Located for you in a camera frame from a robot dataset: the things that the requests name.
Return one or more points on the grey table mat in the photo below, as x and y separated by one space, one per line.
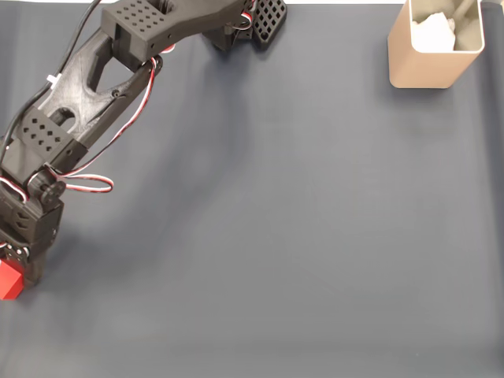
275 236

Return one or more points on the white crumpled cloth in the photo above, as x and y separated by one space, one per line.
433 33

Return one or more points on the red cube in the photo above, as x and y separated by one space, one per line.
10 281

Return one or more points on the beige open box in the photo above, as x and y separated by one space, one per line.
417 67

